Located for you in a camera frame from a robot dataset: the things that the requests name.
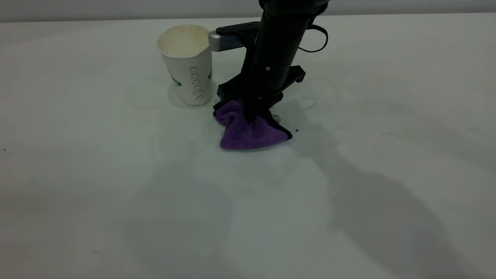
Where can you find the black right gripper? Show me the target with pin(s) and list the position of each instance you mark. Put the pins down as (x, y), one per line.
(263, 83)

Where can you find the purple cloth with black trim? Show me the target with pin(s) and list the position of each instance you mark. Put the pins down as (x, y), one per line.
(248, 133)

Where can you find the white paper coffee cup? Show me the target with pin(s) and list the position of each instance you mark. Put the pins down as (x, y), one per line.
(188, 66)

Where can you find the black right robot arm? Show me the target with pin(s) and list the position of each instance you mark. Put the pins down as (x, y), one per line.
(281, 35)

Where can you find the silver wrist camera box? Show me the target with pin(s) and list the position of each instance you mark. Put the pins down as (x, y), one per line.
(224, 40)

